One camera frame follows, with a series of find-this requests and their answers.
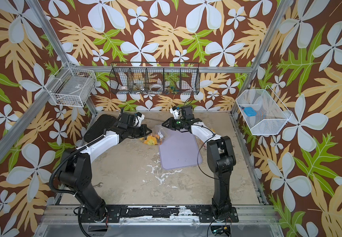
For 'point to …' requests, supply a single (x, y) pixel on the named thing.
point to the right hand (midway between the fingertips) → (162, 124)
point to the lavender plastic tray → (178, 149)
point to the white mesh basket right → (272, 114)
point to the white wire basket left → (73, 87)
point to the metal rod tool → (152, 119)
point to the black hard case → (104, 122)
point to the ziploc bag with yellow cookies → (159, 133)
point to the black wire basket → (155, 78)
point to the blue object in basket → (249, 111)
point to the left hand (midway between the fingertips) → (153, 129)
